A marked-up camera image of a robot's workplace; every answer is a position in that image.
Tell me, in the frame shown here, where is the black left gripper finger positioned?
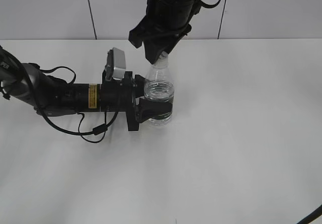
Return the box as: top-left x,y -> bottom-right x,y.
134,74 -> 145,96
137,98 -> 173,122

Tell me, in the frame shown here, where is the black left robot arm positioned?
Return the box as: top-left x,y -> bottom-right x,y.
1,47 -> 173,131

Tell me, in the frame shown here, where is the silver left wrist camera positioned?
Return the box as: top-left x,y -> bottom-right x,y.
104,47 -> 126,81

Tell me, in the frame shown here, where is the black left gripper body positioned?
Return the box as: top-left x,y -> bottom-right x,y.
100,71 -> 139,131

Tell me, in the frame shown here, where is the clear Cestbon water bottle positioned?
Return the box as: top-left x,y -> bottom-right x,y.
143,62 -> 176,127

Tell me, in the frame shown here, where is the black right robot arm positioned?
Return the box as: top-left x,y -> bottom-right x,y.
128,0 -> 198,64

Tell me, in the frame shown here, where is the black cable at corner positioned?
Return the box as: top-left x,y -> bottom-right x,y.
295,197 -> 322,224

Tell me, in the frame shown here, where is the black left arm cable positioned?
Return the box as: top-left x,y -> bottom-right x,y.
0,45 -> 119,144

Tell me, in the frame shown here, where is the white green bottle cap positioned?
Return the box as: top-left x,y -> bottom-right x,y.
152,51 -> 169,69

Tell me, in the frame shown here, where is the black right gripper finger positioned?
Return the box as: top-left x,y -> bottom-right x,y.
144,34 -> 168,64
165,33 -> 186,54

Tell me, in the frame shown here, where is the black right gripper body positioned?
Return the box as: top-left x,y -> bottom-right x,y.
128,0 -> 193,48

